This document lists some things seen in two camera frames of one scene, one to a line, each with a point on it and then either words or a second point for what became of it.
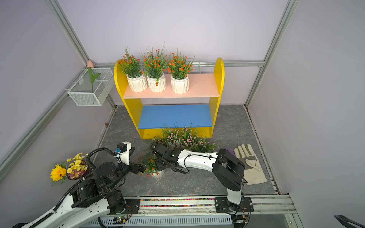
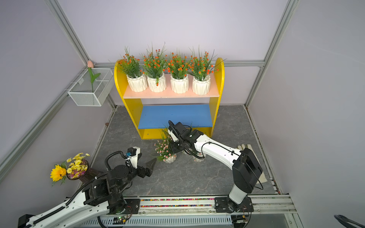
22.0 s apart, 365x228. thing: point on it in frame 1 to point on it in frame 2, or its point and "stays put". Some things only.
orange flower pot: x=178 y=69 stays put
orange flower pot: x=155 y=69 stays put
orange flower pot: x=152 y=169 to x=200 y=67
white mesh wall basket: x=92 y=87 stays put
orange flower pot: x=137 y=81 stays put
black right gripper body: x=160 y=165 to x=177 y=145
